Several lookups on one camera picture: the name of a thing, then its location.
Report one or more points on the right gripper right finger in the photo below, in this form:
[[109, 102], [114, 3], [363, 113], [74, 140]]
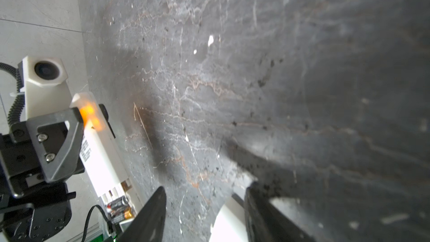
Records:
[[265, 223]]

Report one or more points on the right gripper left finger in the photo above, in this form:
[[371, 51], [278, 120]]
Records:
[[149, 224]]

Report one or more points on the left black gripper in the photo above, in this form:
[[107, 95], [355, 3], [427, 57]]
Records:
[[37, 158]]

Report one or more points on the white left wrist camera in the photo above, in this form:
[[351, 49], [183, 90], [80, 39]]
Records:
[[45, 87]]

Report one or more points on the white remote control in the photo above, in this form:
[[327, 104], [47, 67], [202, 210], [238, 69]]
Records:
[[100, 155]]

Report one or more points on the white battery cover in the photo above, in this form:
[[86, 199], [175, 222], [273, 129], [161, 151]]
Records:
[[230, 224]]

